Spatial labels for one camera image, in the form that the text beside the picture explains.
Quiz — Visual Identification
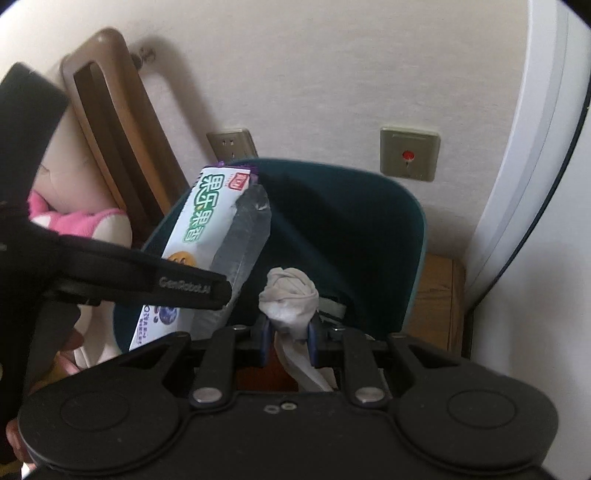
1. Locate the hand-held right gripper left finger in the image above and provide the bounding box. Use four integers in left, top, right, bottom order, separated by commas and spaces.
117, 315, 273, 409

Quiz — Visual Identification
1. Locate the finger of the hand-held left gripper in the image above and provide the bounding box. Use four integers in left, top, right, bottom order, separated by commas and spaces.
46, 235, 233, 311

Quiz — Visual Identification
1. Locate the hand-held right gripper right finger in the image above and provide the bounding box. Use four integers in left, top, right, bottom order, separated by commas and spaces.
307, 318, 463, 408

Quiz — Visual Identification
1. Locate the white tissue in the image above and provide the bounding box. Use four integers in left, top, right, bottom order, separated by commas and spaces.
257, 266, 341, 393

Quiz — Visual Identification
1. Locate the white green snack packet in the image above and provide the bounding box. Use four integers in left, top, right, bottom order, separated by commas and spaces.
128, 161, 271, 352

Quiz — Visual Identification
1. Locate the teal deer print trash bin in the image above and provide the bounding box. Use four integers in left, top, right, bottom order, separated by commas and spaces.
113, 158, 428, 358

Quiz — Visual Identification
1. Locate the person's left hand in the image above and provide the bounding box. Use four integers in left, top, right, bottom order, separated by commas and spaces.
6, 324, 86, 463

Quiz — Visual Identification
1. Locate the beige padded headboard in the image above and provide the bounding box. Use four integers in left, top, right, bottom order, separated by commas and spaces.
32, 111, 96, 213

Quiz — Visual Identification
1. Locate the pink plush toy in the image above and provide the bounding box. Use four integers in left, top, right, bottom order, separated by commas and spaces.
27, 190, 133, 372

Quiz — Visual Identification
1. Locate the wooden nightstand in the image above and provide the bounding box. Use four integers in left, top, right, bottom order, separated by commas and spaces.
404, 253, 472, 359

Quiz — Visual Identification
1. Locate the white beige wardrobe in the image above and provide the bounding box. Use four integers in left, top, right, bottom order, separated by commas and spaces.
463, 0, 591, 370

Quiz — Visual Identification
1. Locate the wooden bed frame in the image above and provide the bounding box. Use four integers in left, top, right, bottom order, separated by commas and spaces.
60, 28, 192, 232

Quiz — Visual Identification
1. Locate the beige wall socket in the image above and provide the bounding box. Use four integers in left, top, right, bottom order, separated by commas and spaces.
206, 128, 259, 160

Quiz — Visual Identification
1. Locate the red button wall panel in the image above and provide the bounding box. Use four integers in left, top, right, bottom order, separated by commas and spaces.
379, 127, 441, 182

